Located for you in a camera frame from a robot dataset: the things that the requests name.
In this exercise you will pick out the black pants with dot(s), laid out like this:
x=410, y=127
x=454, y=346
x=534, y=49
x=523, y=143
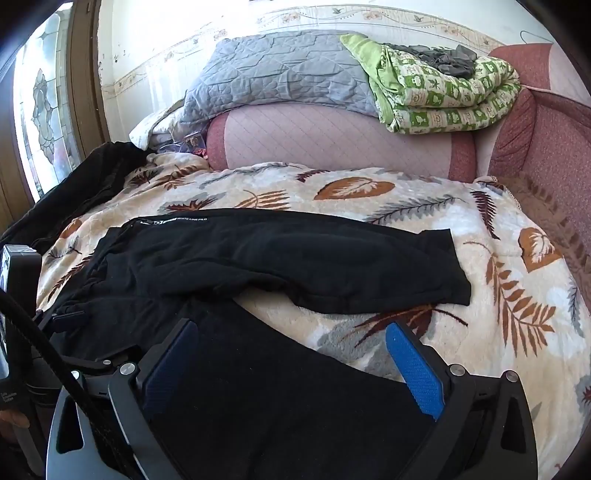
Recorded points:
x=277, y=258

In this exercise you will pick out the colourful small packet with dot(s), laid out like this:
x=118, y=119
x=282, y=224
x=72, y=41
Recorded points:
x=194, y=143

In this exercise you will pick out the wooden stained glass door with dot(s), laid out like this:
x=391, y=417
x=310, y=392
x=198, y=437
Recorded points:
x=46, y=115

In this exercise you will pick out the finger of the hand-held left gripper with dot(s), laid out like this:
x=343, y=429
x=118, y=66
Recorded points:
x=69, y=319

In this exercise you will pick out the grey quilted blanket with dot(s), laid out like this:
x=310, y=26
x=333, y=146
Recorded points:
x=277, y=69

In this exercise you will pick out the dark grey garment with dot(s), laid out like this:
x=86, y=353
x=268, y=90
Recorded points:
x=448, y=62

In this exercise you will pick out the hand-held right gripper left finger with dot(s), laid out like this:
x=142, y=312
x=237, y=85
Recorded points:
x=171, y=364

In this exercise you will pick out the dark cloth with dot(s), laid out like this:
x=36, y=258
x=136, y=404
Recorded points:
x=92, y=184

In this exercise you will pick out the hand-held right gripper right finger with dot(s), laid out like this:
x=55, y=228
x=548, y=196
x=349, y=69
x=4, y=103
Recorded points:
x=415, y=374

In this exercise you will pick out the pink sofa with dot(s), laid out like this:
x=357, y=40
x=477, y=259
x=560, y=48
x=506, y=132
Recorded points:
x=545, y=129

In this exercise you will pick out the leaf print fleece blanket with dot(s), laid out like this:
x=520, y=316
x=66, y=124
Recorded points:
x=415, y=207

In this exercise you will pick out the green patterned quilt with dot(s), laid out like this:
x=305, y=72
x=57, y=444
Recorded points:
x=438, y=106

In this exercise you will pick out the white cloth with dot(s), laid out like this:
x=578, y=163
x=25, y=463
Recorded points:
x=147, y=131

